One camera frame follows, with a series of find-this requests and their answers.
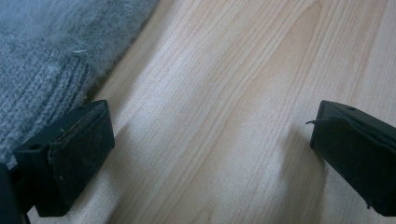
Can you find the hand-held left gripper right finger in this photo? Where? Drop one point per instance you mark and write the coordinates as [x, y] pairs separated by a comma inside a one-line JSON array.
[[358, 155]]

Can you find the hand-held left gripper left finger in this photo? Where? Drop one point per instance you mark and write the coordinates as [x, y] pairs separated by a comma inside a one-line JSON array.
[[71, 155]]

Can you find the grey knitted mitten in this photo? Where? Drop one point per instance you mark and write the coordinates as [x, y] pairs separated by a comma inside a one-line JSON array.
[[37, 62]]

